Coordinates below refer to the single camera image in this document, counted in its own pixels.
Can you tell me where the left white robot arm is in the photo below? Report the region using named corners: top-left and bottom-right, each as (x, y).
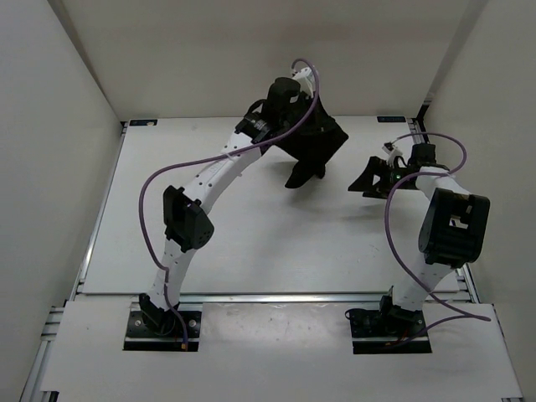
top-left (139, 70), bottom-right (325, 338)

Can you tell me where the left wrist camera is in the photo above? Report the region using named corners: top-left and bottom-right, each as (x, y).
top-left (292, 67), bottom-right (316, 98)

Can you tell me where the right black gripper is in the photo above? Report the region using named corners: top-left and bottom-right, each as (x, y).
top-left (348, 156), bottom-right (415, 199)

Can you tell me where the black skirt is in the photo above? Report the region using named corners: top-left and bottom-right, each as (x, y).
top-left (275, 100), bottom-right (349, 189)

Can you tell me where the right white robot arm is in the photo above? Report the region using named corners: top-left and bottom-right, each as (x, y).
top-left (348, 142), bottom-right (491, 335)

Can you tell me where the left blue label sticker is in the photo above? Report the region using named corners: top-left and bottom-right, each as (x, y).
top-left (129, 119), bottom-right (158, 126)

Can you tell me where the blue label sticker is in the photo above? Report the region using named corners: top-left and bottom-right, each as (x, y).
top-left (377, 116), bottom-right (406, 123)
top-left (129, 119), bottom-right (158, 126)

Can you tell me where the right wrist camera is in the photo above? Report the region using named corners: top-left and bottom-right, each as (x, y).
top-left (382, 142), bottom-right (405, 168)

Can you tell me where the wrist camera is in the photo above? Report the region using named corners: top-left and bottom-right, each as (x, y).
top-left (382, 142), bottom-right (405, 168)
top-left (292, 67), bottom-right (316, 98)

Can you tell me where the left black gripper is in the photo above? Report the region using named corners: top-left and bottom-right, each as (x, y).
top-left (280, 91), bottom-right (336, 136)

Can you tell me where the right blue label sticker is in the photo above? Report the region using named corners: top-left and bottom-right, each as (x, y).
top-left (377, 116), bottom-right (406, 123)

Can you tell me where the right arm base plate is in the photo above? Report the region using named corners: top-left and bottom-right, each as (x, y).
top-left (345, 308), bottom-right (432, 355)

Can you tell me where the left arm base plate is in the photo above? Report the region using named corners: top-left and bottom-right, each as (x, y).
top-left (123, 307), bottom-right (202, 353)

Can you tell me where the front aluminium rail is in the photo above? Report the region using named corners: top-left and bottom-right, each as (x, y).
top-left (73, 291), bottom-right (474, 304)

